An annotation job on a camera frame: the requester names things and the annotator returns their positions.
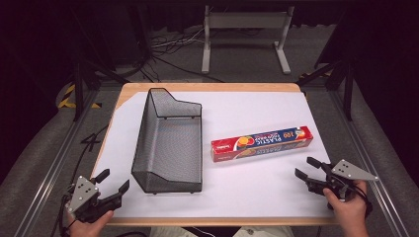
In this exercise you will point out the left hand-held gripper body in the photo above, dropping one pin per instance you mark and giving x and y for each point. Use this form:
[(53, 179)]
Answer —
[(86, 197)]

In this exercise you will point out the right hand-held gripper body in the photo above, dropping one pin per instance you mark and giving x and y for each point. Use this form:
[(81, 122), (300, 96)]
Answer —
[(342, 179)]

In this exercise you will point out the red blue plastic wrap box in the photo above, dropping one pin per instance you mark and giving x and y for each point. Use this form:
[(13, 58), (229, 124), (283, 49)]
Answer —
[(263, 143)]

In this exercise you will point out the person's left hand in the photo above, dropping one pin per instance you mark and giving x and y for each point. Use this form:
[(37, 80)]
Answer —
[(89, 228)]

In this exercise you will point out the person's right hand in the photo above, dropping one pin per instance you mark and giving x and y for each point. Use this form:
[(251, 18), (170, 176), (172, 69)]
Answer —
[(349, 210)]

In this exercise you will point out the white paper sheet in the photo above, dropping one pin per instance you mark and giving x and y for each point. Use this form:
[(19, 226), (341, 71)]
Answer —
[(247, 191)]

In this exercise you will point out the black tripod stand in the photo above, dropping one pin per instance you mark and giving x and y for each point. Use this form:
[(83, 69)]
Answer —
[(347, 85), (78, 85)]

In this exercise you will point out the yellow black hazard tape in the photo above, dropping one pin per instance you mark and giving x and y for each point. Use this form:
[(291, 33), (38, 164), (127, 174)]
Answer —
[(67, 97)]

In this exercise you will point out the grey metal stand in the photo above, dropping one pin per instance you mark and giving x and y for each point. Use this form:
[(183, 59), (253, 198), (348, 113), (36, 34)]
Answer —
[(247, 20)]

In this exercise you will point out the aluminium floor rail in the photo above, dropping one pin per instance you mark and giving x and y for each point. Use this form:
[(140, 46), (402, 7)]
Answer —
[(372, 154), (49, 177)]

